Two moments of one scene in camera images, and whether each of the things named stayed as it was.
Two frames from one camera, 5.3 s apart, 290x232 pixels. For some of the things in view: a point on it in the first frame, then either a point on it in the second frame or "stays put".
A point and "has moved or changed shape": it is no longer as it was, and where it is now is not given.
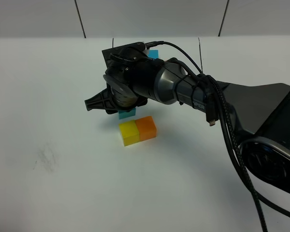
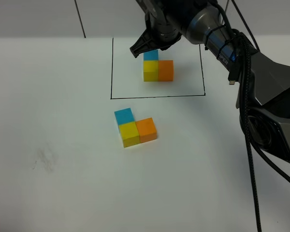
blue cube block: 126,113 has moved or changed shape
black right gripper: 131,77 → 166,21
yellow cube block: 130,132 stays put
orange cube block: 147,127 stays put
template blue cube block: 153,53 stays put
